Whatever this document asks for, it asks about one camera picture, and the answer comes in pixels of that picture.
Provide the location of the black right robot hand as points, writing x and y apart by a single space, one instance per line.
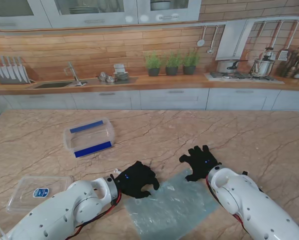
202 162

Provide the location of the white lower kitchen cabinets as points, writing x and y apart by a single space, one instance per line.
174 98

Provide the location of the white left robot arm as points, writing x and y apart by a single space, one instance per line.
64 207

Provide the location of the hanging steel grater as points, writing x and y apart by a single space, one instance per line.
282 55

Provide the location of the green herb in black pot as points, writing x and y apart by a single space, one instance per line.
153 65
172 65

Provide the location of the knife block with knives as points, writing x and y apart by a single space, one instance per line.
9 72

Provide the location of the steel kitchen faucet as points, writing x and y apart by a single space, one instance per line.
75 76

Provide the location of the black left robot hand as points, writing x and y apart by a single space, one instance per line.
134 180

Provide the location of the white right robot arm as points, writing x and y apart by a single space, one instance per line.
252 200

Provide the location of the clear lid with blue label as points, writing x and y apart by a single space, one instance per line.
27 197

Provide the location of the clear crate with blue tape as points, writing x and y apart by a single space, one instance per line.
89 137

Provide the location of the steel kitchen sink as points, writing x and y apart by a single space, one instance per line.
53 85

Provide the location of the stack of white dishes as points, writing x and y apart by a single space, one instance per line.
120 75

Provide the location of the small white plastic scrap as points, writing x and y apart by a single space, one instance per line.
117 171

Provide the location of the white zip tie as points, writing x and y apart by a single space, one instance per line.
1 231

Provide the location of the white upper kitchen cabinets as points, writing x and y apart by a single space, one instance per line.
94 17

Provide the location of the wooden pepper mills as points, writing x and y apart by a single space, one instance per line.
293 65

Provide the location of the wooden kitchen countertop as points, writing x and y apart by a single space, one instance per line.
164 82

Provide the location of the hanging steel ladle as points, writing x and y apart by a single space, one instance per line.
209 51

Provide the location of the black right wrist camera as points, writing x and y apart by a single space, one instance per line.
244 172

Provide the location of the white kitchen cabinets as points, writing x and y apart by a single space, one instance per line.
174 98
94 17

